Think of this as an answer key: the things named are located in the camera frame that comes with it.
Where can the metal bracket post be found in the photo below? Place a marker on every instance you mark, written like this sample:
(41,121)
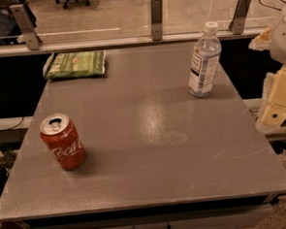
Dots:
(26,27)
(156,11)
(237,24)

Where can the green jalapeno chip bag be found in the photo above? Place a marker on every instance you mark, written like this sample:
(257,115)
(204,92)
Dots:
(75,65)

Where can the clear plastic water bottle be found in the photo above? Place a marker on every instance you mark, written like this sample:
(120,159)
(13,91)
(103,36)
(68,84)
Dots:
(204,61)

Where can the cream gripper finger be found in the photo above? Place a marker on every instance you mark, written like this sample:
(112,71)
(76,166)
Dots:
(262,41)
(272,111)

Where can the middle metal bracket post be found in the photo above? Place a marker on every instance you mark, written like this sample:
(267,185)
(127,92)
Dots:
(156,11)

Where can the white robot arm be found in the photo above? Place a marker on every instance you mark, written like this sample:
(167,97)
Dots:
(277,46)

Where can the left metal bracket post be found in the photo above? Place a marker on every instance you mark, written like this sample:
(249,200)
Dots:
(26,27)

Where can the right metal bracket post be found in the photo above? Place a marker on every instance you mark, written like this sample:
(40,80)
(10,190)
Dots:
(237,24)

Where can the red Coca-Cola can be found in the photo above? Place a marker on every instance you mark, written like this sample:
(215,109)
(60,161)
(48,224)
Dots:
(60,135)

